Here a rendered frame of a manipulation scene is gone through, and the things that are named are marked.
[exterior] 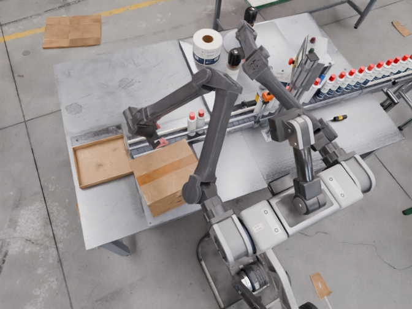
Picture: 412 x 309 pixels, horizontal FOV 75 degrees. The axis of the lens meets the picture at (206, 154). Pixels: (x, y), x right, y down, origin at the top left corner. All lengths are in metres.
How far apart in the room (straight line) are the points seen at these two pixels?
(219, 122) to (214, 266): 1.42
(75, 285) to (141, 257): 0.52
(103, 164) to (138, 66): 0.78
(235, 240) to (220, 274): 1.27
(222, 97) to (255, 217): 0.38
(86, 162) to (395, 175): 2.76
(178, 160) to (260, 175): 0.57
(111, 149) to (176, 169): 0.55
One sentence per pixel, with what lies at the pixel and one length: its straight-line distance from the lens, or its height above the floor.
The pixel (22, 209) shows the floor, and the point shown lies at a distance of 2.76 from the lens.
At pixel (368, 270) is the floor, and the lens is 2.78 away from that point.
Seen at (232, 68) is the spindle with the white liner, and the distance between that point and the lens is 1.77.
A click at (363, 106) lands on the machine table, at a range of 2.25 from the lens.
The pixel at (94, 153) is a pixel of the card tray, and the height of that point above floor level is 0.83.
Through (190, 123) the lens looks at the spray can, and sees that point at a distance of 1.54.
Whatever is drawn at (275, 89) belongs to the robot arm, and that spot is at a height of 1.56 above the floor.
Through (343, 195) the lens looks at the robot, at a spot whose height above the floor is 1.53.
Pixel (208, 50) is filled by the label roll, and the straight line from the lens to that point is 1.93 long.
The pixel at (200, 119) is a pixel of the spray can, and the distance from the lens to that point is 1.54.
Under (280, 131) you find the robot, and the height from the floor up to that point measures 1.70.
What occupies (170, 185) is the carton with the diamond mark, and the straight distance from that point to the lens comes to 1.28.
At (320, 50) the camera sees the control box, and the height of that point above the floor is 1.48.
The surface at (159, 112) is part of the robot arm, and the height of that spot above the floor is 1.45.
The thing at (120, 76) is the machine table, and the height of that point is 0.83.
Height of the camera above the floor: 2.33
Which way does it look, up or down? 64 degrees down
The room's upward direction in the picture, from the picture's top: 9 degrees clockwise
